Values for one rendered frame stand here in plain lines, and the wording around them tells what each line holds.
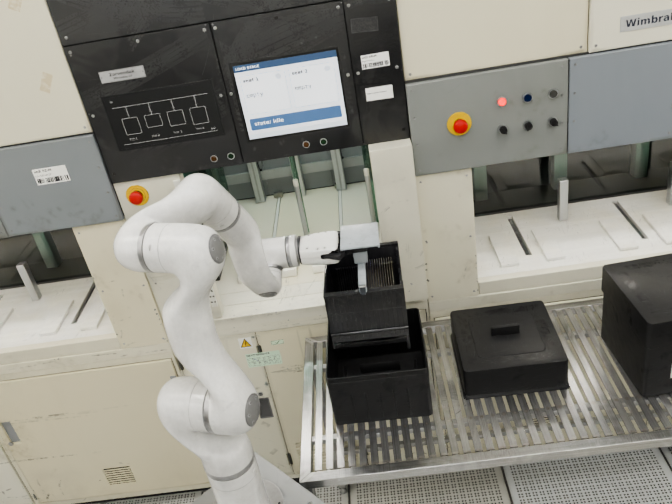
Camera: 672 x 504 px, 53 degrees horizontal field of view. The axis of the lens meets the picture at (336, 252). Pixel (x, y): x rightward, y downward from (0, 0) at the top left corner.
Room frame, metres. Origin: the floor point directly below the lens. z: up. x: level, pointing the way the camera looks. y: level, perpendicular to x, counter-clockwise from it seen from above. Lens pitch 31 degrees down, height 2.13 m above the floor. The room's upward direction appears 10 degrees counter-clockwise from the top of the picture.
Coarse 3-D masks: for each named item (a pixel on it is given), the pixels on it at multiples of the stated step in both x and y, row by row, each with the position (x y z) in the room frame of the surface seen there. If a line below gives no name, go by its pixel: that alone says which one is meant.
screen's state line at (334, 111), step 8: (296, 112) 1.81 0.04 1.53; (304, 112) 1.80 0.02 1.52; (312, 112) 1.80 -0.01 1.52; (320, 112) 1.80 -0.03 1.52; (328, 112) 1.80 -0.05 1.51; (336, 112) 1.80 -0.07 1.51; (256, 120) 1.81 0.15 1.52; (264, 120) 1.81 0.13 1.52; (272, 120) 1.81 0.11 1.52; (280, 120) 1.81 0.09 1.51; (288, 120) 1.81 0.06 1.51; (296, 120) 1.81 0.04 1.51; (304, 120) 1.80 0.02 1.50; (312, 120) 1.80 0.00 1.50; (256, 128) 1.82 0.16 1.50; (264, 128) 1.81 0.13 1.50
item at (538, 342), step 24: (456, 312) 1.65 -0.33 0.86; (480, 312) 1.63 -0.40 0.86; (504, 312) 1.61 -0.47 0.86; (528, 312) 1.59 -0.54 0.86; (456, 336) 1.54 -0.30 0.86; (480, 336) 1.52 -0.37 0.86; (504, 336) 1.50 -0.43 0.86; (528, 336) 1.48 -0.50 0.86; (552, 336) 1.46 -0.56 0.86; (456, 360) 1.54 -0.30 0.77; (480, 360) 1.42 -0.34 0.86; (504, 360) 1.40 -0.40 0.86; (528, 360) 1.38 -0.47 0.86; (552, 360) 1.36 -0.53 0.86; (480, 384) 1.38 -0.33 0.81; (504, 384) 1.37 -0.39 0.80; (528, 384) 1.36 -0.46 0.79; (552, 384) 1.36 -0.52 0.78
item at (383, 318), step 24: (360, 240) 1.47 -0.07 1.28; (336, 264) 1.60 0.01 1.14; (360, 264) 1.47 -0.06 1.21; (336, 288) 1.60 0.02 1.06; (360, 288) 1.38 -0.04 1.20; (384, 288) 1.38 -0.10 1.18; (336, 312) 1.40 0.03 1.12; (360, 312) 1.39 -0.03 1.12; (384, 312) 1.39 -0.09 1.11; (336, 336) 1.40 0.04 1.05; (360, 336) 1.39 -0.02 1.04; (384, 336) 1.39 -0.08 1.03; (408, 336) 1.39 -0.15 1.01
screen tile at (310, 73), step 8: (320, 64) 1.80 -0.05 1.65; (296, 72) 1.80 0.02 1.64; (304, 72) 1.80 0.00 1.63; (312, 72) 1.80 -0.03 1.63; (320, 72) 1.80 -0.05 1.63; (328, 72) 1.80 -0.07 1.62; (296, 80) 1.80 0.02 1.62; (304, 80) 1.80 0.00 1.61; (312, 80) 1.80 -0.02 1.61; (328, 80) 1.80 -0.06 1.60; (320, 88) 1.80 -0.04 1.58; (328, 88) 1.80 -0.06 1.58; (336, 88) 1.80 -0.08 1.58; (296, 96) 1.81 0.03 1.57; (304, 96) 1.80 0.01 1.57; (312, 96) 1.80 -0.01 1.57; (320, 96) 1.80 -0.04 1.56; (328, 96) 1.80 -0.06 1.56; (336, 96) 1.80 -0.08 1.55; (296, 104) 1.81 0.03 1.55; (304, 104) 1.80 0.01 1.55; (312, 104) 1.80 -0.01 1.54
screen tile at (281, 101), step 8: (272, 72) 1.81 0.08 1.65; (240, 80) 1.82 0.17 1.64; (248, 80) 1.81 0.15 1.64; (256, 80) 1.81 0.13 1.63; (264, 80) 1.81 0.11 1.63; (272, 80) 1.81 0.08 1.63; (280, 80) 1.81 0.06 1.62; (248, 88) 1.81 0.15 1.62; (256, 88) 1.81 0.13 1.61; (264, 88) 1.81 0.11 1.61; (280, 88) 1.81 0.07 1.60; (272, 96) 1.81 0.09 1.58; (280, 96) 1.81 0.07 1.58; (288, 96) 1.81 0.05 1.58; (248, 104) 1.82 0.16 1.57; (256, 104) 1.81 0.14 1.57; (264, 104) 1.81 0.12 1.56; (272, 104) 1.81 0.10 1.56; (280, 104) 1.81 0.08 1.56; (288, 104) 1.81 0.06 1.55; (248, 112) 1.82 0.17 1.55; (256, 112) 1.81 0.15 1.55; (264, 112) 1.81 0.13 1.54
